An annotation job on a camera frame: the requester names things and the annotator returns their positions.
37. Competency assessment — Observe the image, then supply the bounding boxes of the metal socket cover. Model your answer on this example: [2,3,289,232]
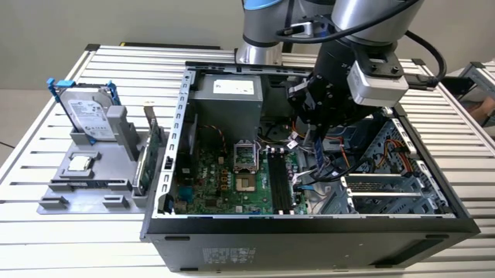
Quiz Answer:
[230,138,258,172]

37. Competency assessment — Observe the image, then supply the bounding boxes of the thin orange wire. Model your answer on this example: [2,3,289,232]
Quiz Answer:
[322,136,352,169]

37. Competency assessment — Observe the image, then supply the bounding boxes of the green motherboard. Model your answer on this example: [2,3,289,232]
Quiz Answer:
[172,124,309,217]

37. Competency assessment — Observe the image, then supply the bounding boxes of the black RAM slot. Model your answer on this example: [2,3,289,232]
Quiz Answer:
[276,150,289,214]
[270,150,284,214]
[265,150,280,214]

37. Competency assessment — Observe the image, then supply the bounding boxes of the black case fan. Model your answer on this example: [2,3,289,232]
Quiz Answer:
[176,112,200,186]

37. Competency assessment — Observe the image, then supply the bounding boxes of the black camera cable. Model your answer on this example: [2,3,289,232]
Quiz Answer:
[404,30,448,90]
[274,0,420,41]

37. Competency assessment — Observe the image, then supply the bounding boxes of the hard disk in blue carrier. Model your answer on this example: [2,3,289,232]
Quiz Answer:
[45,77,121,145]

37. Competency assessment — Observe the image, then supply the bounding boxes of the aluminium side table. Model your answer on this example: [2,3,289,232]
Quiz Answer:
[454,60,495,128]

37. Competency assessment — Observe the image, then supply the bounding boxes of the green graphics card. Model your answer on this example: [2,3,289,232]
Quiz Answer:
[130,100,162,197]

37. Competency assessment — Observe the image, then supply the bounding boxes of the grey metal disk bay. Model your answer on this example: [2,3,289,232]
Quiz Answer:
[338,172,445,217]

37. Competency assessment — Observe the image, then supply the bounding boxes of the orange yellow power wires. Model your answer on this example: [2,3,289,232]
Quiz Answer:
[380,138,413,178]

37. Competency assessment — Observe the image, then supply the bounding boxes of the small silver wrist camera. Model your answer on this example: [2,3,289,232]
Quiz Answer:
[289,21,314,38]

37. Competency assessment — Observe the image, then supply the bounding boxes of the wires with white connectors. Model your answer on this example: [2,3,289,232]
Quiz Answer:
[256,123,300,151]

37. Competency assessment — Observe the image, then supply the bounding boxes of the silver CPU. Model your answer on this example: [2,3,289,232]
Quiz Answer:
[66,155,94,172]

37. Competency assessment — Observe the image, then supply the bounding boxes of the grey metal drive cage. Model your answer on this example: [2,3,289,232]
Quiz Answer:
[297,109,386,151]

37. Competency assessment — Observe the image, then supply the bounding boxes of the black open PC case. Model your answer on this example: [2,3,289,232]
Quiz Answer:
[138,60,480,273]

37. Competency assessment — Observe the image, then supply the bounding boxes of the CPU socket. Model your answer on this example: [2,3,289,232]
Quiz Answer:
[233,170,258,194]

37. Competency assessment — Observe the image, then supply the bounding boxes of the red and black fan wire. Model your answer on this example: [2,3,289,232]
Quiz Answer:
[197,124,229,154]

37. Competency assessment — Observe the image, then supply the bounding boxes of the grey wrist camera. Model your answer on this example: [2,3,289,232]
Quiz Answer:
[345,49,409,107]

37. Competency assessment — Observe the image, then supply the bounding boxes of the black wire bundle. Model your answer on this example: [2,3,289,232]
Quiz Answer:
[294,156,350,185]

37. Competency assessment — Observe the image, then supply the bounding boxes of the wire locking lever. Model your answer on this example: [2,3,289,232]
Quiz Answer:
[253,140,262,174]

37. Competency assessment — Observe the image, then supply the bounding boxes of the grey parts rack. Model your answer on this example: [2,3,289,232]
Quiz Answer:
[36,105,170,215]

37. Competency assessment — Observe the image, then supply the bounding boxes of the grey power supply unit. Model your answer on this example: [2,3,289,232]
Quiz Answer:
[188,74,264,145]

